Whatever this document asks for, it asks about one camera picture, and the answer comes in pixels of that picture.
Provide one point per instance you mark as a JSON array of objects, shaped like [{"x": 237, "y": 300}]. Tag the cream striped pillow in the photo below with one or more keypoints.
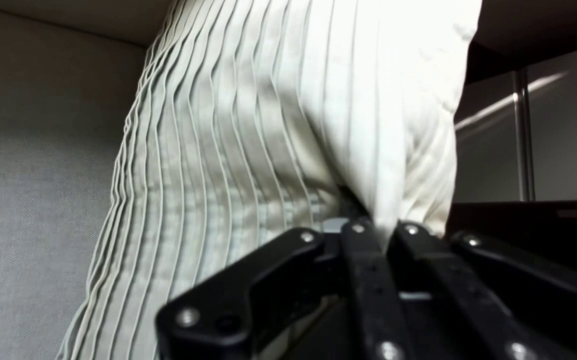
[{"x": 267, "y": 132}]

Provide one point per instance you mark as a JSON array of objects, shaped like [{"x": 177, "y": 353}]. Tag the grey metal cabinet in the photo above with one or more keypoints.
[{"x": 553, "y": 132}]

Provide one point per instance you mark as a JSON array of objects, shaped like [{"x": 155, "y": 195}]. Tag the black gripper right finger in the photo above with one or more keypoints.
[{"x": 479, "y": 300}]

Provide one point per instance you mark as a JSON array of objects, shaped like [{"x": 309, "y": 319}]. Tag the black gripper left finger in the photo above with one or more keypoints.
[{"x": 199, "y": 321}]

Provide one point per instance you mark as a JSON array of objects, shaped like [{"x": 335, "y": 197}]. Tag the grey fabric sofa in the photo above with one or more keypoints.
[{"x": 34, "y": 232}]

